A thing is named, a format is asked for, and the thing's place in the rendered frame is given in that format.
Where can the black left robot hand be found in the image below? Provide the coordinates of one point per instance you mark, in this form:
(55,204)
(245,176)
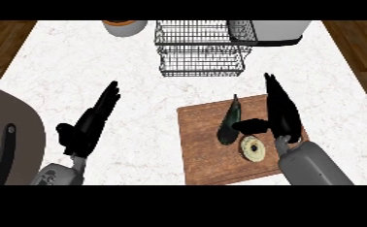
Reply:
(87,124)

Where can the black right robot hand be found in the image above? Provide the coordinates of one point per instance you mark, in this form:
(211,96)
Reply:
(281,114)

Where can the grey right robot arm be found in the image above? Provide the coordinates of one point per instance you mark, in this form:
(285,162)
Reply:
(311,164)

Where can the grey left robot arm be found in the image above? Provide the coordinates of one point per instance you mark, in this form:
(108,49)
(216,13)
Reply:
(63,172)

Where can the cream cupcake with dark centre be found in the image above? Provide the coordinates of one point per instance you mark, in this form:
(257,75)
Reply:
(251,148)

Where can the brown wooden cutting board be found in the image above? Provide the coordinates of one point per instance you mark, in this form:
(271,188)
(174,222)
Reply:
(223,150)

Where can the dark green eggplant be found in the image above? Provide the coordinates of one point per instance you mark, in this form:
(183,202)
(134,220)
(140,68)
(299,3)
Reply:
(229,125)

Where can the grey-brown round pan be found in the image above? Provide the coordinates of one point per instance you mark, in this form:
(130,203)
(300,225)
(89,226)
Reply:
(25,140)

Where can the white appliance with black base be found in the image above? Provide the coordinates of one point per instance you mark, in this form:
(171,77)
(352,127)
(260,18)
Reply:
(279,32)

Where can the white pot with orange rim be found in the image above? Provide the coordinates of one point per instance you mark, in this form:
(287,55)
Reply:
(124,27)

